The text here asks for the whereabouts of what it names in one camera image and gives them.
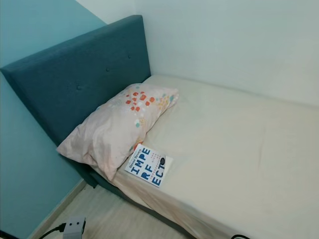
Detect pink patterned pillow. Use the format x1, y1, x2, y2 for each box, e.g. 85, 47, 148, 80
56, 84, 180, 182

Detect white book blue letters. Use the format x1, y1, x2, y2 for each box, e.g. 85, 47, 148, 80
125, 143, 174, 189

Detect beige mattress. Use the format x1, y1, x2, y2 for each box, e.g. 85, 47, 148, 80
87, 75, 319, 239

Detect teal upholstered bed frame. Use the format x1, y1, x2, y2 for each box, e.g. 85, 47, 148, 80
0, 15, 190, 239

